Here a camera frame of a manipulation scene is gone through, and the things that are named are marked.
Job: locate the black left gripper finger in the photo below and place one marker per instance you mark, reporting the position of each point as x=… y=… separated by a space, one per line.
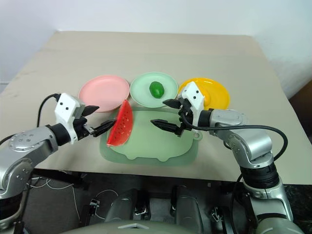
x=89 y=109
x=103 y=126

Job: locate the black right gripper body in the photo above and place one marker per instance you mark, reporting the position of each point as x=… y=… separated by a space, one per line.
x=186 y=114

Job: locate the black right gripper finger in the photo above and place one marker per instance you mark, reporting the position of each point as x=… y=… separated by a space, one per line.
x=165 y=124
x=173 y=103

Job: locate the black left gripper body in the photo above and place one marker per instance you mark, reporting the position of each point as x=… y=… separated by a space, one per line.
x=81 y=126

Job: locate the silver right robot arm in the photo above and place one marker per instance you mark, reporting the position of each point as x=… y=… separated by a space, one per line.
x=253 y=143

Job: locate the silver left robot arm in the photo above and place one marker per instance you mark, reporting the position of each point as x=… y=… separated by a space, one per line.
x=26 y=143

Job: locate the pink plate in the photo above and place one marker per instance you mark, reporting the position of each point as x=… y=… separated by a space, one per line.
x=104 y=91

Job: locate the light green plate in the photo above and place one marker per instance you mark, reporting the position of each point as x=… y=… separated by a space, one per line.
x=141 y=90

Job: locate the yellow plate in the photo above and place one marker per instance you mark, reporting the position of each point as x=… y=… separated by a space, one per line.
x=217 y=93

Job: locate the red watermelon slice toy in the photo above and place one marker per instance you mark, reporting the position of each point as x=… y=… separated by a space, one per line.
x=122 y=126

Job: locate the green toy fruit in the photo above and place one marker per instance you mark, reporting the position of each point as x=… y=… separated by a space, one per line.
x=156 y=89

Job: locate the light green cutting board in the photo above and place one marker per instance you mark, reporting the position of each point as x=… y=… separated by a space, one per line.
x=151 y=143

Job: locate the green silicone mat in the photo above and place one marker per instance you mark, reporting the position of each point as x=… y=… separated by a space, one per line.
x=108 y=153

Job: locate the beige table cover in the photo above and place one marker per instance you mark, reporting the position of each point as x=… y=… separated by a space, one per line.
x=156 y=56

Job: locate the dark grey robot thigh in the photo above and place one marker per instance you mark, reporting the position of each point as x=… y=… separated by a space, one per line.
x=124 y=204
x=187 y=207

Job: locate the grey robot torso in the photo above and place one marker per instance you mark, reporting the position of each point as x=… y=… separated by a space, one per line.
x=156 y=229

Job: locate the brown wooden furniture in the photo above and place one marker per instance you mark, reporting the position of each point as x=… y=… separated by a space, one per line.
x=302 y=114

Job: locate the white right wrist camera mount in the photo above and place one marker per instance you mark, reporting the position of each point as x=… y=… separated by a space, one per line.
x=196 y=97

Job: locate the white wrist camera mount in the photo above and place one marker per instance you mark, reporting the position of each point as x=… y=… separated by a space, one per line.
x=196 y=97
x=65 y=107

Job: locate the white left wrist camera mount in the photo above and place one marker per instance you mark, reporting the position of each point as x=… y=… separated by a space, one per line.
x=65 y=107

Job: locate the black table frame bar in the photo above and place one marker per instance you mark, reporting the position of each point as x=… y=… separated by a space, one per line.
x=58 y=176

